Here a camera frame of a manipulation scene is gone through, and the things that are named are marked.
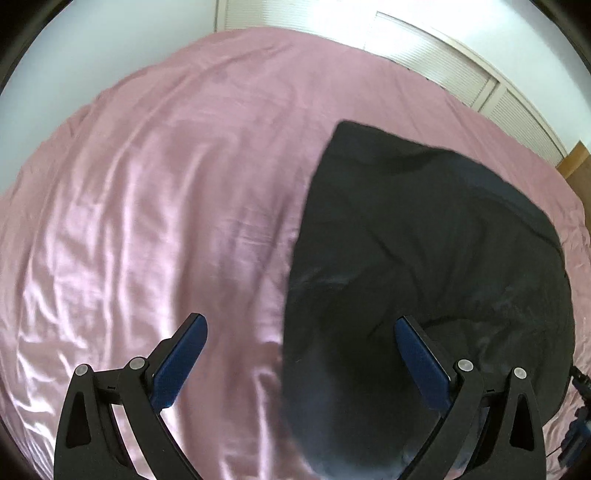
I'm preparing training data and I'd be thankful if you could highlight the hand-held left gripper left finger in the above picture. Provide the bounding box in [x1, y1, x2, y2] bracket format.
[54, 313, 208, 480]

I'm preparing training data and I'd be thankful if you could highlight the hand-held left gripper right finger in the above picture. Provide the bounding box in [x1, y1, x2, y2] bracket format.
[394, 316, 548, 480]

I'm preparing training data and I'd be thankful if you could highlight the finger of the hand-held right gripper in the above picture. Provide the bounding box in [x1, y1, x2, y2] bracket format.
[570, 364, 591, 398]

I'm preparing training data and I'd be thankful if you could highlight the black hooded jacket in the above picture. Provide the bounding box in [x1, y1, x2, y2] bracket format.
[281, 120, 576, 480]

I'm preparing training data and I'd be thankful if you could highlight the bed with pink sheet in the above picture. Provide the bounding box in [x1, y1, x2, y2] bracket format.
[0, 25, 591, 480]

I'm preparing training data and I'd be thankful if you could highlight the wooden panel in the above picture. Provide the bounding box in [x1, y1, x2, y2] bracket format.
[556, 141, 591, 197]

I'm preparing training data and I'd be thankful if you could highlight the white louvered closet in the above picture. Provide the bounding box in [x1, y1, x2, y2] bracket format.
[216, 0, 570, 168]

